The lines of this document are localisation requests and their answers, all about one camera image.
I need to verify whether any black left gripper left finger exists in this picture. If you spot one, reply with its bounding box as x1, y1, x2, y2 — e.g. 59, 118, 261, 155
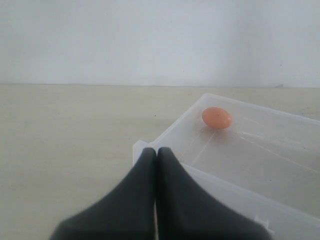
50, 148, 157, 240

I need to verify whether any clear plastic drawer bin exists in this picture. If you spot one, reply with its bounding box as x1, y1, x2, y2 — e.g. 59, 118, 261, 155
132, 93, 320, 240

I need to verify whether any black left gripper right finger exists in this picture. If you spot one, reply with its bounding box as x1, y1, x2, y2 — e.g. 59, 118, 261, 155
156, 147, 271, 240

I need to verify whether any brown egg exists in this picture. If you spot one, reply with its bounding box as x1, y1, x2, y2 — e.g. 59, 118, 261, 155
202, 107, 233, 130

